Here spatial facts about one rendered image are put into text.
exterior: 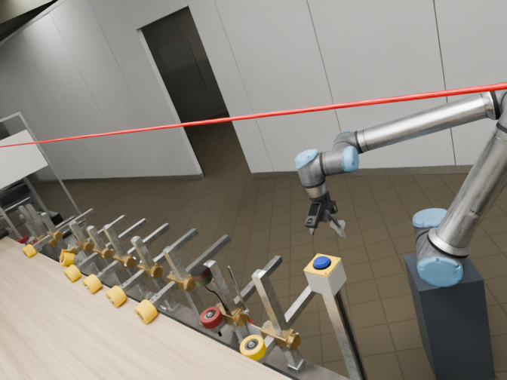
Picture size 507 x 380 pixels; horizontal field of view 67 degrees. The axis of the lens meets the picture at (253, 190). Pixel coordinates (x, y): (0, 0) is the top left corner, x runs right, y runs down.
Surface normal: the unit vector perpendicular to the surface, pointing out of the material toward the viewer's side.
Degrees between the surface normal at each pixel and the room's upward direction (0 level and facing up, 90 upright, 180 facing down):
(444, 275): 94
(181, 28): 90
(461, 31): 90
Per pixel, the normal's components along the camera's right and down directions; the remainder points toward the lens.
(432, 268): -0.32, 0.56
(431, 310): -0.09, 0.44
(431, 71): -0.55, 0.51
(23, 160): 0.72, 0.05
